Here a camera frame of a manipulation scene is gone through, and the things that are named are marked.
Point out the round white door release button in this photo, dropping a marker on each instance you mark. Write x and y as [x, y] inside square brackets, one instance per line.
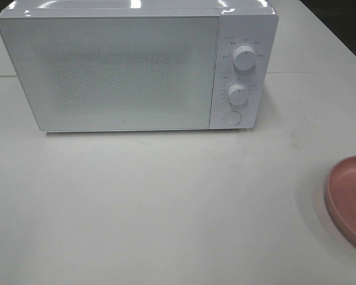
[232, 118]

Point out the pink round plate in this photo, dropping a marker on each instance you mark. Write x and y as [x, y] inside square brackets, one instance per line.
[340, 197]

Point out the white microwave door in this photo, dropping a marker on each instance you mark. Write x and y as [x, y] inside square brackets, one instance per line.
[112, 74]

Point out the lower white microwave knob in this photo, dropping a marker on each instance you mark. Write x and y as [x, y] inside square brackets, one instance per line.
[238, 94]

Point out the white microwave knob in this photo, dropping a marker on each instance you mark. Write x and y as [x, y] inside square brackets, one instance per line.
[238, 94]
[244, 57]

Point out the white microwave oven body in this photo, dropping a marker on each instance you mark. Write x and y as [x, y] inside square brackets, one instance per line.
[239, 22]

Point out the upper white microwave knob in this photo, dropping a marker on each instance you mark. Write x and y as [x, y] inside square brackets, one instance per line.
[244, 57]

